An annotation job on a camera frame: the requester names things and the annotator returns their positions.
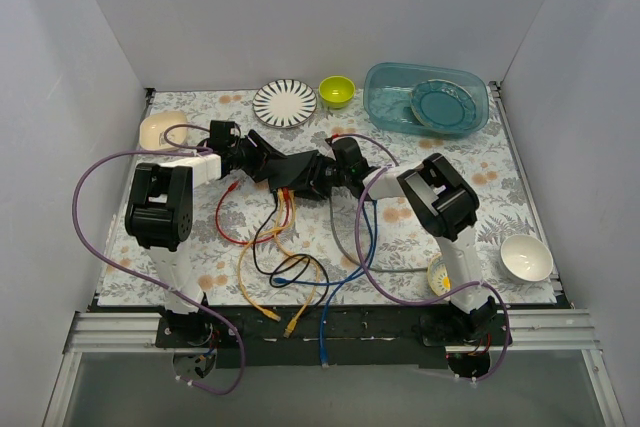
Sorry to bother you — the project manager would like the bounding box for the dark grey network switch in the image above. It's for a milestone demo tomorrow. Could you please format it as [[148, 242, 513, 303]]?
[[265, 150, 318, 192]]

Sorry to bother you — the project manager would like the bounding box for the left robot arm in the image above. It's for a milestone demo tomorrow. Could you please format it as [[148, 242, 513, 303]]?
[[125, 121, 286, 347]]

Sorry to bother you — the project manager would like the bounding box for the red ethernet cable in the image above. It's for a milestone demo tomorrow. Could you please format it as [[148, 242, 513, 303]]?
[[214, 181, 279, 246], [249, 188, 295, 246]]

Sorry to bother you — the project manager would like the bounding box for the cream square dish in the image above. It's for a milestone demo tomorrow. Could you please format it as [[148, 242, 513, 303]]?
[[139, 111, 187, 151]]

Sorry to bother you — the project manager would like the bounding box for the aluminium frame rail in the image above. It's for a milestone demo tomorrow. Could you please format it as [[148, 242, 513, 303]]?
[[42, 309, 626, 427]]

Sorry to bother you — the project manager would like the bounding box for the striped white plate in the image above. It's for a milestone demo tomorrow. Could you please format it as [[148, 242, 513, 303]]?
[[252, 79, 317, 129]]

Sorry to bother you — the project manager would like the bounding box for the lime green bowl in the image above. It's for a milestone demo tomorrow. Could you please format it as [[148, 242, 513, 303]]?
[[318, 75, 356, 109]]

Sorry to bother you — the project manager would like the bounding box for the black ethernet cable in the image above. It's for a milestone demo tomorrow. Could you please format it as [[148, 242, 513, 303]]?
[[251, 191, 330, 309]]

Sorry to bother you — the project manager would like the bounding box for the teal glass plate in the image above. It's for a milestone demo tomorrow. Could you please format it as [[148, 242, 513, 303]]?
[[410, 79, 477, 132]]

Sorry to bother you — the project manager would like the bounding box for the teal plastic tub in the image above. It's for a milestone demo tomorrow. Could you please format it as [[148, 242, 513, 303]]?
[[363, 62, 489, 138]]

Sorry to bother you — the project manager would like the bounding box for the white ceramic bowl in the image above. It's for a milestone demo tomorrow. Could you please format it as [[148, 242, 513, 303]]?
[[500, 235, 554, 283]]

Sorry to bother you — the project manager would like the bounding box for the loose red ethernet cable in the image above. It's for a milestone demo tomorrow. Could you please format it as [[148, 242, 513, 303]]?
[[214, 181, 279, 246]]

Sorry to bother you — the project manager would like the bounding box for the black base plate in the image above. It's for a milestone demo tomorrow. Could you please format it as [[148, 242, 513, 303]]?
[[217, 305, 506, 369]]

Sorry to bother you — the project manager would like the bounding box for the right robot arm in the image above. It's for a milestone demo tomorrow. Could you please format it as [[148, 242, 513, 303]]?
[[303, 138, 489, 345]]

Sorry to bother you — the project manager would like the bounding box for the yellow patterned small bowl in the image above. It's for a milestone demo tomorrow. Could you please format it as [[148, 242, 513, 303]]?
[[427, 254, 451, 296]]

